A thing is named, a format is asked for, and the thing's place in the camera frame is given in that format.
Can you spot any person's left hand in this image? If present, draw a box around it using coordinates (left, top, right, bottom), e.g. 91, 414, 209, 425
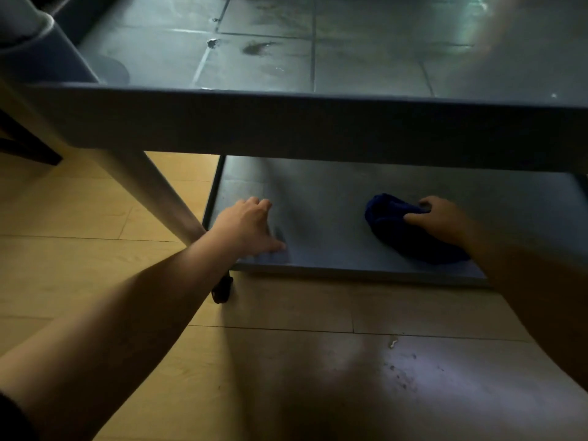
209, 195, 288, 260

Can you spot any person's right hand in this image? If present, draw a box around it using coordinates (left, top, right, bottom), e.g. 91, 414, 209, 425
402, 195, 479, 247

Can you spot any dark blue cloth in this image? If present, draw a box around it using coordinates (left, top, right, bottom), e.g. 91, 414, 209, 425
364, 192, 472, 266

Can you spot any grey layered cart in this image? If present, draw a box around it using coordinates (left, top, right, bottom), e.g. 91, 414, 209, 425
0, 0, 588, 305

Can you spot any person's right forearm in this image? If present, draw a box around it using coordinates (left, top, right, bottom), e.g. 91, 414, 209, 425
468, 224, 588, 392

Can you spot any person's left forearm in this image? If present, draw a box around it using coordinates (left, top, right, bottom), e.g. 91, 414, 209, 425
0, 233, 241, 441

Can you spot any person's black sleeve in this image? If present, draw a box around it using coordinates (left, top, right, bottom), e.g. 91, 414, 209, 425
0, 392, 39, 441

